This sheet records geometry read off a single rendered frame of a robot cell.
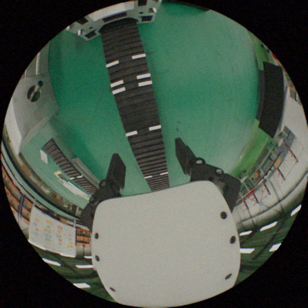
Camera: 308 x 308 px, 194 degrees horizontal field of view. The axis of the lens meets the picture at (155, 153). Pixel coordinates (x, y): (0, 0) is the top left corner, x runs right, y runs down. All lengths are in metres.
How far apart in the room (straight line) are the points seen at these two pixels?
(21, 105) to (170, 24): 0.23
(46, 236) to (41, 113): 2.96
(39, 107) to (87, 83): 0.09
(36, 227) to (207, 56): 3.10
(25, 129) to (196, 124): 0.28
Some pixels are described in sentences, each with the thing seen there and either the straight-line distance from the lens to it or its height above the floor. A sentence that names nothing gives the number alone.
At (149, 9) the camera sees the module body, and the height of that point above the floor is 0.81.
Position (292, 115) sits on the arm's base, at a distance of 0.43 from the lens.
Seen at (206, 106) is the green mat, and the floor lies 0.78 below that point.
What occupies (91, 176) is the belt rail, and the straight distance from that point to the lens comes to 0.26.
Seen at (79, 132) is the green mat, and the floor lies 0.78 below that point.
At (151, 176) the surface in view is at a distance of 0.19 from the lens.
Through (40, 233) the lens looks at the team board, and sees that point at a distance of 3.00.
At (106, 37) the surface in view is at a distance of 0.17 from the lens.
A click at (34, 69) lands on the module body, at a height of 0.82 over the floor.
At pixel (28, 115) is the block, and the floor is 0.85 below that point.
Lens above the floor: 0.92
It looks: 49 degrees down
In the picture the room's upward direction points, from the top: 167 degrees clockwise
